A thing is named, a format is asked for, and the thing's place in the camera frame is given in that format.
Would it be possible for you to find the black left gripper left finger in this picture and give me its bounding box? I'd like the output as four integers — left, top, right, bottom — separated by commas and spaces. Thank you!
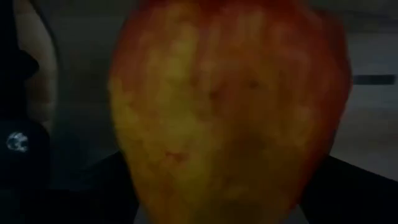
18, 151, 139, 224

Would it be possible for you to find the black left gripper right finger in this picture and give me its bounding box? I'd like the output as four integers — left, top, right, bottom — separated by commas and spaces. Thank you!
298, 154, 398, 224

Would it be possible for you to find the red yellow apple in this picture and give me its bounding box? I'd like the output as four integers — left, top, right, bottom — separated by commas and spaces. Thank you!
107, 0, 354, 224

